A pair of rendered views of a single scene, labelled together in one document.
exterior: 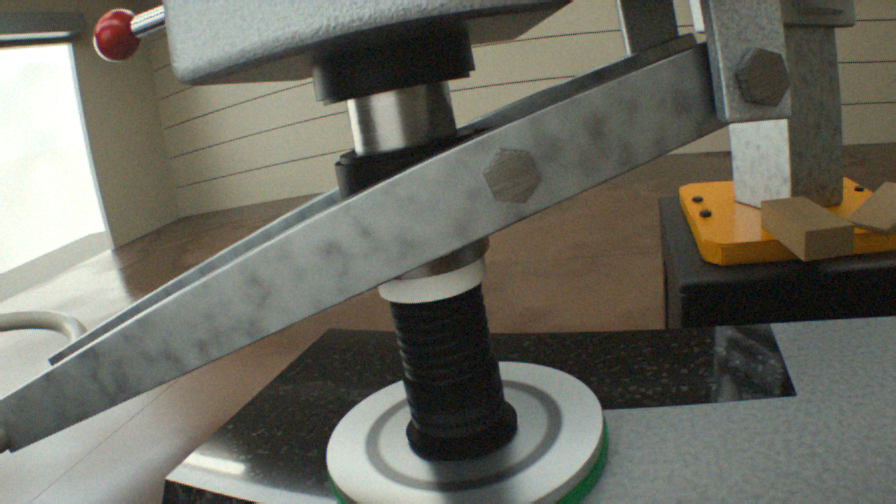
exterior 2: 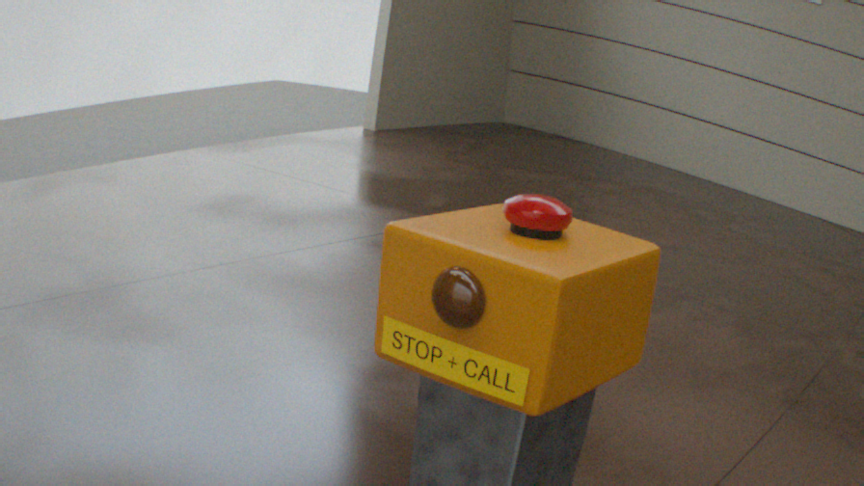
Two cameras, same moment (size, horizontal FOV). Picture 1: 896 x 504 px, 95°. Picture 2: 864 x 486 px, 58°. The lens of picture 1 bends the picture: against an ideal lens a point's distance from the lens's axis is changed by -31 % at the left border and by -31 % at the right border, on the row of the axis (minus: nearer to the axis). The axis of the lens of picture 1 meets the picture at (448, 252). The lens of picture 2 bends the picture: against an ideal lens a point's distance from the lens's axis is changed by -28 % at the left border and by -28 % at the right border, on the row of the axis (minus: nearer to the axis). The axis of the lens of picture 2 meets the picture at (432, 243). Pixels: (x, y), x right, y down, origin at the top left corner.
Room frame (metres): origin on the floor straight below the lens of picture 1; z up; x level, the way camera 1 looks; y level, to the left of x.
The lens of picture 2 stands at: (-0.33, 1.64, 1.22)
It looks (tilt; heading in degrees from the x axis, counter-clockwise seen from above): 15 degrees down; 20
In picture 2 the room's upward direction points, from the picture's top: 6 degrees clockwise
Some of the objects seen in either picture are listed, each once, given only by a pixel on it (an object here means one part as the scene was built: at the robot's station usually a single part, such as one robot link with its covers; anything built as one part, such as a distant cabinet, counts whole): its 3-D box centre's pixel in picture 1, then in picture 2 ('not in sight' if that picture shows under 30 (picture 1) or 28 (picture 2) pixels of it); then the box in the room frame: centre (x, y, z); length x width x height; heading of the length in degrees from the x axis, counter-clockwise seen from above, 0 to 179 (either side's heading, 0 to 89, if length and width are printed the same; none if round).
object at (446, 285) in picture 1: (426, 255); not in sight; (0.35, 0.01, 0.99); 0.07 x 0.07 x 0.04
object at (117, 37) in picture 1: (147, 23); not in sight; (0.29, 0.15, 1.17); 0.08 x 0.03 x 0.03; 86
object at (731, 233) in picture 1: (788, 209); not in sight; (0.95, -0.74, 0.76); 0.49 x 0.49 x 0.05; 70
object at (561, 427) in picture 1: (463, 435); not in sight; (0.35, 0.01, 0.84); 0.21 x 0.21 x 0.01
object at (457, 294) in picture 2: not in sight; (457, 297); (0.17, 1.80, 1.05); 0.03 x 0.02 x 0.03; 70
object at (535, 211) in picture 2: not in sight; (538, 214); (0.22, 1.78, 1.09); 0.04 x 0.04 x 0.02
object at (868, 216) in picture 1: (886, 206); not in sight; (0.74, -0.84, 0.80); 0.20 x 0.10 x 0.05; 107
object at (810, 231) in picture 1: (803, 225); not in sight; (0.73, -0.61, 0.81); 0.20 x 0.10 x 0.05; 168
